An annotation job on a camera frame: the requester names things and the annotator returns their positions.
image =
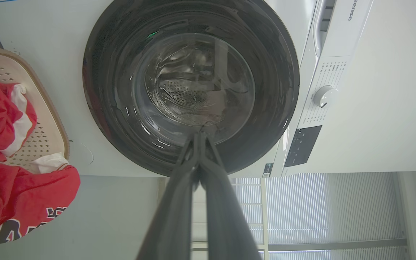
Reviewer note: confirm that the white round control knob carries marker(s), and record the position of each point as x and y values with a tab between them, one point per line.
324	96

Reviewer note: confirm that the white washing machine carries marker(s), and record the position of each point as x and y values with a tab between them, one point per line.
52	108

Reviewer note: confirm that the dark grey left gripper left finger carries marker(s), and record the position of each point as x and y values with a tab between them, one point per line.
172	216

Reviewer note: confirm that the red jersey black numbers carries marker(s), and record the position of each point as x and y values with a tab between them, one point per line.
24	195

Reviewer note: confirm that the small black white sticker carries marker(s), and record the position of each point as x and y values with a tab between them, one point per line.
267	170

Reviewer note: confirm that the round white filter cover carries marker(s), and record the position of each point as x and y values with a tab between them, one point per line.
82	153

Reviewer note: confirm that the black round glass washer door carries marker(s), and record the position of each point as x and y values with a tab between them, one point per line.
121	119

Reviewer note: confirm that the white window blinds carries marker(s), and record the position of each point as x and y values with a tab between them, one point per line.
320	209

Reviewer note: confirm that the perforated steel drum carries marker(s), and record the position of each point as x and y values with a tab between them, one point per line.
186	94

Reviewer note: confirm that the white detergent drawer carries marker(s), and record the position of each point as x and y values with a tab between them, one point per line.
349	32

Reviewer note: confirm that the black washer display panel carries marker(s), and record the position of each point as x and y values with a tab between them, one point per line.
302	146

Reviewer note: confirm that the cream perforated laundry basket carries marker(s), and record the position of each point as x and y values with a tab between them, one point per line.
45	133

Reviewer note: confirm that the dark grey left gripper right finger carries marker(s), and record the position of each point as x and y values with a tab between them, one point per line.
226	224

